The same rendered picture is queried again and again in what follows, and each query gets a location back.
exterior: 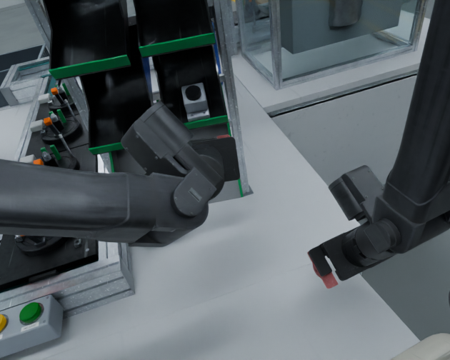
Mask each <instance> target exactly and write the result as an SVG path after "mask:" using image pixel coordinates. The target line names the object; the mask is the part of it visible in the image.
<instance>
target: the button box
mask: <svg viewBox="0 0 450 360"><path fill-rule="evenodd" d="M32 302H36V303H38V304H39V305H40V306H41V313H40V315H39V317H38V318H37V319H35V320H34V321H32V322H30V323H24V322H23V321H22V320H21V319H20V318H19V314H20V312H21V310H22V309H23V308H24V307H25V306H26V305H27V304H30V303H32ZM63 310H64V309H63V307H62V306H61V305H60V304H59V302H58V301H57V300H56V299H55V298H54V297H53V296H52V295H48V296H44V297H41V298H39V299H35V300H33V301H29V302H26V303H24V304H21V305H18V306H15V307H12V308H10V309H6V310H3V311H0V314H2V315H3V316H5V317H6V324H5V326H4V328H3V329H2V330H1V331H0V358H1V357H4V356H8V355H10V354H13V353H16V352H18V351H22V350H24V349H27V348H30V347H33V346H36V345H38V344H42V343H44V342H47V341H51V340H52V339H56V338H59V337H60V336H61V328H62V319H63Z"/></svg>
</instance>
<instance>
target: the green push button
mask: <svg viewBox="0 0 450 360"><path fill-rule="evenodd" d="M40 313H41V306H40V305H39V304H38V303H36V302H32V303H30V304H27V305H26V306H25V307H24V308H23V309H22V310H21V312H20V314H19V318H20V319H21V320H22V321H23V322H24V323H30V322H32V321H34V320H35V319H37V318H38V317H39V315H40Z"/></svg>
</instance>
